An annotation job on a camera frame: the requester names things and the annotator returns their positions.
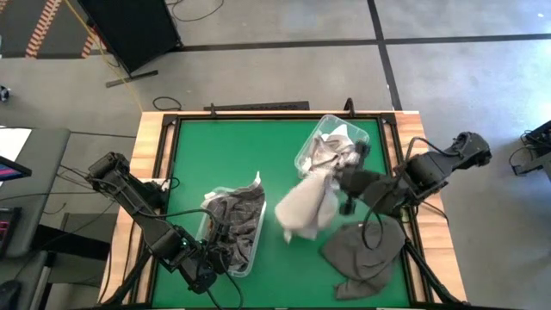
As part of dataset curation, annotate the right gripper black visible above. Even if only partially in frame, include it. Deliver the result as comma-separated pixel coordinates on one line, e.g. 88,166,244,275
320,141,382,215

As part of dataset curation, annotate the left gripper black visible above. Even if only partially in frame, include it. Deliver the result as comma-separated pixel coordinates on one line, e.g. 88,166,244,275
180,223,233,296

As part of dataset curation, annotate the plain white towel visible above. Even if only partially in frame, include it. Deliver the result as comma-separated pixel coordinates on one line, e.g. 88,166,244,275
300,124,358,173

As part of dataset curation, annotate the dark grey checked towel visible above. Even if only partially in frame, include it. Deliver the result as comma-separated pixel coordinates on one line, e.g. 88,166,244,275
204,183,266,272

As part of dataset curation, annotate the clear plastic bin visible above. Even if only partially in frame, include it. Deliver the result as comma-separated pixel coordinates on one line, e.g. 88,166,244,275
195,184,268,278
294,114,371,180

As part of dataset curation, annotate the light grey waffle towel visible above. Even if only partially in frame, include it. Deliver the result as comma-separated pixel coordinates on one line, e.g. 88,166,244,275
274,131,362,245

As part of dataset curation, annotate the plain dark grey towel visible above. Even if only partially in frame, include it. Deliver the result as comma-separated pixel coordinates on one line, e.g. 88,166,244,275
320,214,406,301

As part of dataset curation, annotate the green table mat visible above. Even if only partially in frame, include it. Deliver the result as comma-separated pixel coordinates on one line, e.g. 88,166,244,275
152,119,412,309

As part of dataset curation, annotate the grey side desk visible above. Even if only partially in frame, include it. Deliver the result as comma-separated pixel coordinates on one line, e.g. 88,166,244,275
0,127,72,259

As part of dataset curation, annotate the black equipment cart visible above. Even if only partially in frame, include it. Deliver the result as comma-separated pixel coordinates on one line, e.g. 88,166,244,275
510,119,551,177

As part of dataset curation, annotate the black device with lit keys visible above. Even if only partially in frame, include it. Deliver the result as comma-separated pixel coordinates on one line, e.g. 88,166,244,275
0,207,22,257

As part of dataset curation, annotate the black computer mouse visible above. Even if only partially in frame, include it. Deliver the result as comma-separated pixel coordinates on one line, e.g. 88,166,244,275
0,279,22,310

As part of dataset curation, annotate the tilted dark monitor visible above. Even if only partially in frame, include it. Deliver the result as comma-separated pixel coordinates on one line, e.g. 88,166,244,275
0,155,33,182

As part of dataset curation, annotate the white paper sheet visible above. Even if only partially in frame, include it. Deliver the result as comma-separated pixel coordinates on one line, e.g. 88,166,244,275
0,127,34,163

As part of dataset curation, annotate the black floor cabinet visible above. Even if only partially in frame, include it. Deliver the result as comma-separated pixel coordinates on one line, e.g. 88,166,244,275
77,0,182,89

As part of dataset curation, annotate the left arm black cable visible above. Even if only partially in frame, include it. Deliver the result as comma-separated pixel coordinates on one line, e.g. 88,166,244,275
137,208,245,310

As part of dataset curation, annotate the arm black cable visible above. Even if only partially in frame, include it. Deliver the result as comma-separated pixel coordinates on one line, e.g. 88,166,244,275
360,136,457,251
137,208,245,310

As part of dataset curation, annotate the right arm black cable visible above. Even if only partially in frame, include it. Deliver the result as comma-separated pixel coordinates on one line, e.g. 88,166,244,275
360,136,457,251

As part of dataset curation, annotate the black table frame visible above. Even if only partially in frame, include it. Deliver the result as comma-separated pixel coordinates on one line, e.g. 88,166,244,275
101,110,470,310

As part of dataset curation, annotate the coiled black floor cable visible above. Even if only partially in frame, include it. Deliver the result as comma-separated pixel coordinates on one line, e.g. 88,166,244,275
152,96,183,112

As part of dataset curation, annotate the loose black floor cable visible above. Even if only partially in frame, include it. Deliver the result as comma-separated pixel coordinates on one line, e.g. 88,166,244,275
165,0,226,23

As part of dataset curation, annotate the yellow floor cable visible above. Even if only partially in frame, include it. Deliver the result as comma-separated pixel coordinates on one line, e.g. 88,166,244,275
64,0,144,114

